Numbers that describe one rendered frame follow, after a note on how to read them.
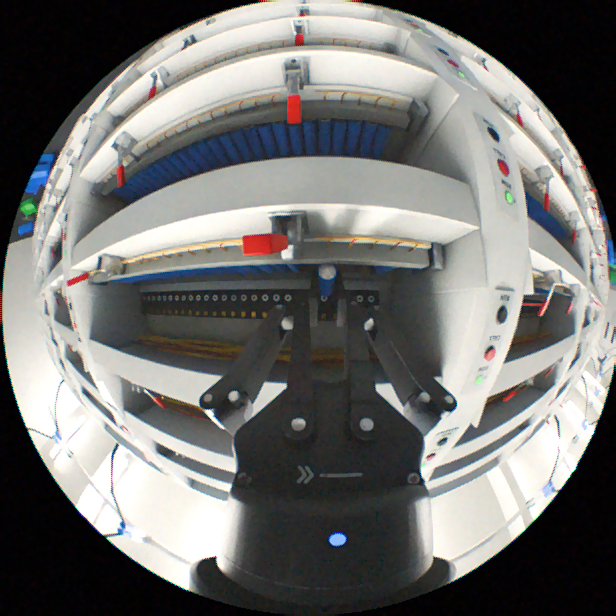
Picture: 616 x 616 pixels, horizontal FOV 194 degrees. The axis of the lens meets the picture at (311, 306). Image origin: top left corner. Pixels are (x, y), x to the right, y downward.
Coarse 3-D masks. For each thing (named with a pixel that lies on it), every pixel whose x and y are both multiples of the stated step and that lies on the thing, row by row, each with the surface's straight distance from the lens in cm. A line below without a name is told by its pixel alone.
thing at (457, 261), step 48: (192, 192) 17; (240, 192) 14; (288, 192) 13; (336, 192) 13; (384, 192) 14; (432, 192) 16; (96, 240) 33; (144, 240) 23; (192, 240) 21; (432, 240) 20; (480, 240) 18; (96, 288) 50; (144, 288) 51; (192, 288) 39; (240, 288) 33; (288, 288) 30; (432, 288) 23; (480, 288) 18
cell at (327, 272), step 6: (324, 264) 18; (330, 264) 18; (318, 270) 18; (324, 270) 18; (330, 270) 18; (318, 276) 18; (324, 276) 17; (330, 276) 17; (318, 282) 20; (324, 282) 18; (330, 282) 18; (324, 288) 20; (330, 288) 20; (324, 294) 22; (330, 294) 23
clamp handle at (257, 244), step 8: (248, 240) 7; (256, 240) 7; (264, 240) 7; (272, 240) 7; (280, 240) 8; (288, 240) 11; (248, 248) 7; (256, 248) 7; (264, 248) 7; (272, 248) 7; (280, 248) 8; (288, 248) 14; (288, 256) 13
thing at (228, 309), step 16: (144, 304) 52; (160, 304) 47; (176, 304) 43; (192, 304) 40; (208, 304) 37; (224, 304) 35; (240, 304) 34; (256, 304) 32; (272, 304) 31; (288, 304) 31; (320, 304) 30; (368, 304) 31
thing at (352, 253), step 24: (240, 240) 17; (384, 240) 16; (144, 264) 29; (168, 264) 25; (192, 264) 22; (216, 264) 20; (240, 264) 20; (264, 264) 19; (360, 264) 19; (384, 264) 19; (408, 264) 19
